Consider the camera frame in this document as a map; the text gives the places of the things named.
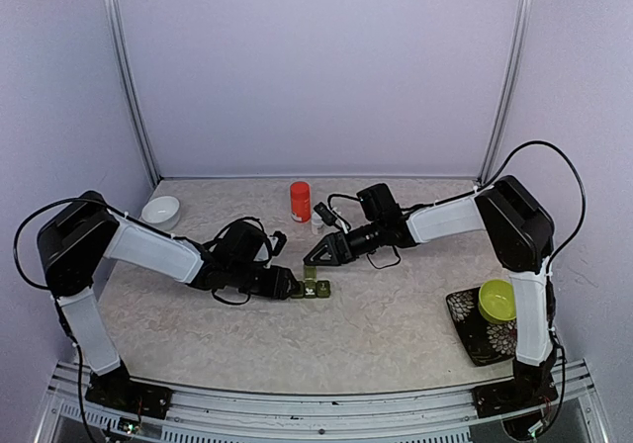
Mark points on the right aluminium frame post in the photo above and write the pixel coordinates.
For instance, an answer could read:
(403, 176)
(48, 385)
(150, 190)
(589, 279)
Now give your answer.
(511, 74)

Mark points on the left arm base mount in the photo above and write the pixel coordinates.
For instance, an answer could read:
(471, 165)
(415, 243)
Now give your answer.
(140, 399)

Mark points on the red pill bottle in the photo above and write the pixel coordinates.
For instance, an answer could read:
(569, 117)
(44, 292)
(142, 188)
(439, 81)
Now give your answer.
(300, 200)

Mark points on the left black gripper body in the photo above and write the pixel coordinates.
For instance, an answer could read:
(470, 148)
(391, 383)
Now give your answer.
(269, 288)

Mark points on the aluminium frame post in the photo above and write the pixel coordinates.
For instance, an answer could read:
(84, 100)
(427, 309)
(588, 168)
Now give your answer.
(511, 74)
(116, 26)

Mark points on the white pill bottle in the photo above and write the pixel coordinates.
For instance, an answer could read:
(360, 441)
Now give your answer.
(317, 224)

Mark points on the left aluminium frame post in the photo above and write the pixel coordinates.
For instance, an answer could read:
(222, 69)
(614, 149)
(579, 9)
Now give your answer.
(116, 26)

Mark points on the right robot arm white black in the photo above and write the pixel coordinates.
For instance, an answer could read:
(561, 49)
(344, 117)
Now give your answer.
(518, 228)

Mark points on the aluminium front rail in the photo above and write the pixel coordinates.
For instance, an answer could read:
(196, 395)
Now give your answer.
(196, 414)

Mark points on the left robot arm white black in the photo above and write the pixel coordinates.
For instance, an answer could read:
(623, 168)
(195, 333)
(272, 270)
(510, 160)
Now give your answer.
(87, 230)

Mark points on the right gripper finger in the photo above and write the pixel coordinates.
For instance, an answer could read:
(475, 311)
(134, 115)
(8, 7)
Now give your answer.
(324, 243)
(321, 258)

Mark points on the white bowl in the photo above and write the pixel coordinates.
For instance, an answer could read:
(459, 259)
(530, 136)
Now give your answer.
(162, 212)

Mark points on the green weekly pill organizer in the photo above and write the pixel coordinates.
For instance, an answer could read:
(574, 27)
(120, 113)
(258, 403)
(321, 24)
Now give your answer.
(311, 287)

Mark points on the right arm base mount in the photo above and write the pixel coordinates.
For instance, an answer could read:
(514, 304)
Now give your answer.
(506, 397)

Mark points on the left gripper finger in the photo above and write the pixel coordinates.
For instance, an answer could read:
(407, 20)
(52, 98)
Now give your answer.
(288, 279)
(292, 292)

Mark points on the lime green bowl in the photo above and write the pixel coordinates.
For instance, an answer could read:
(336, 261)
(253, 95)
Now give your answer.
(496, 302)

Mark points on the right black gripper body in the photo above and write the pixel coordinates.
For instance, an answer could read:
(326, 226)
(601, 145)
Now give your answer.
(349, 252)

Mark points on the black floral square plate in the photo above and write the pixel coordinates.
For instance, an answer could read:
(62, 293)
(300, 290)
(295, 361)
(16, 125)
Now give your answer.
(486, 343)

